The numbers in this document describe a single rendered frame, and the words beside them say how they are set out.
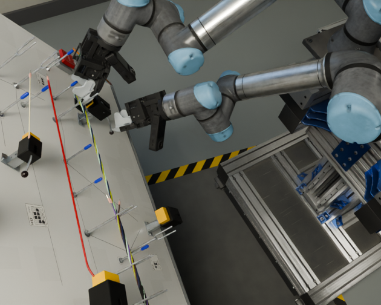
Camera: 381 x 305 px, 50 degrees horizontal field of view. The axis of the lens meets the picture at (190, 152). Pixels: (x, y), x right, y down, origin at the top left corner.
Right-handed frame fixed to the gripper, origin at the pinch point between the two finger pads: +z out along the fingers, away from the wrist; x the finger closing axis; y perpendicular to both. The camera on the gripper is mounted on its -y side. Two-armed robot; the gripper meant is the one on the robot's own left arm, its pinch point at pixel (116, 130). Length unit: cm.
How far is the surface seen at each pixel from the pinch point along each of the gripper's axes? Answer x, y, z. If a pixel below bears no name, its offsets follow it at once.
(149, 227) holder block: 8.0, -29.9, -5.0
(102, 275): 50, -21, -23
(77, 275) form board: 46, -22, -13
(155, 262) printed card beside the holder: 15.9, -37.0, -8.7
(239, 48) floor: -188, 16, 15
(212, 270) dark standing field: -67, -89, 25
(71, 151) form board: 22.2, 0.0, -0.8
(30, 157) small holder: 45.1, 3.7, -12.5
